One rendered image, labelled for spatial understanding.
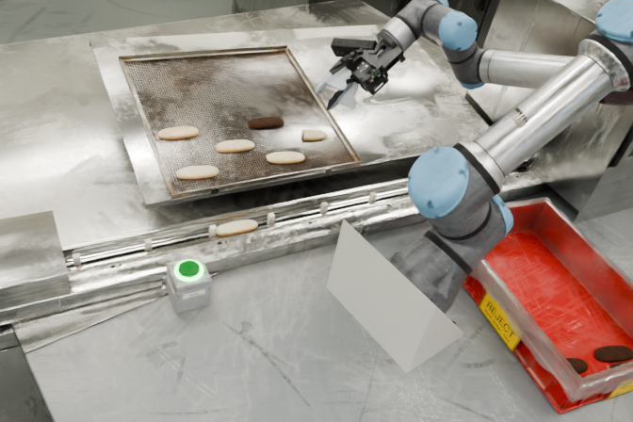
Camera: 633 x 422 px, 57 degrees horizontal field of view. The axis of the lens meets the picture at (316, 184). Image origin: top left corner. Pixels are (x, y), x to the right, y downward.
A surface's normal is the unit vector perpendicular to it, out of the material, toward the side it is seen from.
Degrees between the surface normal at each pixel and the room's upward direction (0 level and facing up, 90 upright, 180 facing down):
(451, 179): 51
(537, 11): 90
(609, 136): 90
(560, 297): 0
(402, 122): 10
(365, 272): 90
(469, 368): 0
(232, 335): 0
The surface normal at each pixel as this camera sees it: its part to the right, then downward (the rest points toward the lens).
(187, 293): 0.45, 0.61
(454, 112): 0.24, -0.66
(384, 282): -0.78, 0.28
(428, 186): -0.61, -0.41
